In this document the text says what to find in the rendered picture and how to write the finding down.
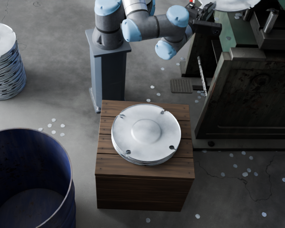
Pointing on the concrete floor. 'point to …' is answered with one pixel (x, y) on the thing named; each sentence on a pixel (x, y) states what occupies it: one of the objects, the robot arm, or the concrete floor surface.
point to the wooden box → (104, 145)
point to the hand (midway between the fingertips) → (215, 4)
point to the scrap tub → (30, 181)
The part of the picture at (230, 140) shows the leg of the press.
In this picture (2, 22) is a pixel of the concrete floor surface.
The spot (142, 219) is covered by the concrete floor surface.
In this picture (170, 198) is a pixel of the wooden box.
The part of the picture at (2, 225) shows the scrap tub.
